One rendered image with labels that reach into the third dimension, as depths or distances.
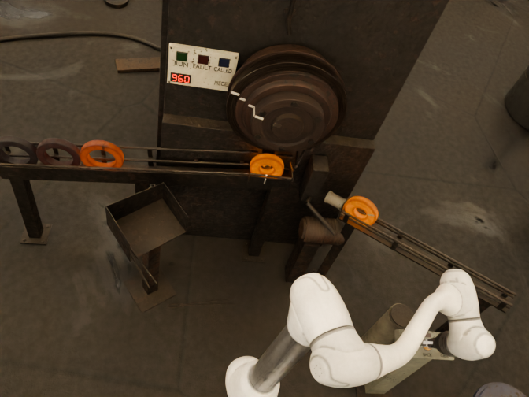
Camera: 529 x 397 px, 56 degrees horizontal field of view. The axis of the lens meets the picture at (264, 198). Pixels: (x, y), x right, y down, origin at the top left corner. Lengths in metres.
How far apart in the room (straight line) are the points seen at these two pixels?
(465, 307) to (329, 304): 0.54
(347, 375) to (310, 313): 0.18
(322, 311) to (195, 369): 1.27
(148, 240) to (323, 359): 1.06
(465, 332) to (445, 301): 0.12
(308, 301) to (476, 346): 0.59
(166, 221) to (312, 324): 1.00
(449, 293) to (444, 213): 1.82
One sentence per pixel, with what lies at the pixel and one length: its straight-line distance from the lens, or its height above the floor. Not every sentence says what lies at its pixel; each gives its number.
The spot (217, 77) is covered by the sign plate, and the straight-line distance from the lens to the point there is 2.02.
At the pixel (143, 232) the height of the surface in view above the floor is 0.60.
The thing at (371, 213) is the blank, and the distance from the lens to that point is 2.25.
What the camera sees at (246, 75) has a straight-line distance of 1.84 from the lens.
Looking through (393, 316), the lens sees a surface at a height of 0.52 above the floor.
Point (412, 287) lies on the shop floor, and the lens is 3.07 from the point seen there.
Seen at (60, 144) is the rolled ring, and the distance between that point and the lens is 2.27.
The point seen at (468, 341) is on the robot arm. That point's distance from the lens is 1.74.
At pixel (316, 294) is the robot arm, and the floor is 1.23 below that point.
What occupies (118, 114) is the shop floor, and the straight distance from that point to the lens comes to 3.43.
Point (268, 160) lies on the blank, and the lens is 2.20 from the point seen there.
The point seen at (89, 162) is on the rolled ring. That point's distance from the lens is 2.32.
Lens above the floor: 2.42
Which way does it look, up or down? 52 degrees down
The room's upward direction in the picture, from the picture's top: 18 degrees clockwise
